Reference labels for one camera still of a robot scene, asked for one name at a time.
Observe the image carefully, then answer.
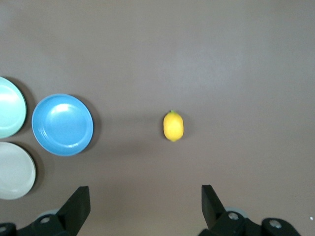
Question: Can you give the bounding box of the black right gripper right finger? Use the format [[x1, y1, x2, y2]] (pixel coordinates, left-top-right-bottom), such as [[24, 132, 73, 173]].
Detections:
[[196, 184, 302, 236]]

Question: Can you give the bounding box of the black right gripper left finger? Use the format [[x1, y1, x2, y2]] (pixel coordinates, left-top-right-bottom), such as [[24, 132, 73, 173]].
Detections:
[[0, 186, 92, 236]]

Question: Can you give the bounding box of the yellow lemon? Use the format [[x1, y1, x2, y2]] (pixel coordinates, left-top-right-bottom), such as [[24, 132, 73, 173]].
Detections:
[[163, 110, 185, 143]]

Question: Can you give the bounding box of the beige round plate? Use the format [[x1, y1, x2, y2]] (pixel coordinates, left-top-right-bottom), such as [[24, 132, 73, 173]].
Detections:
[[0, 142, 37, 200]]

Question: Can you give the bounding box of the blue round plate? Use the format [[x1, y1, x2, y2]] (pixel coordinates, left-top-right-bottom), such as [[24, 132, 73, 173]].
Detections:
[[31, 93, 94, 157]]

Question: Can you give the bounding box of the light green round plate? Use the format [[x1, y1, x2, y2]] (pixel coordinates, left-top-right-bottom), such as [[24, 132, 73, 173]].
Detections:
[[0, 76, 27, 139]]

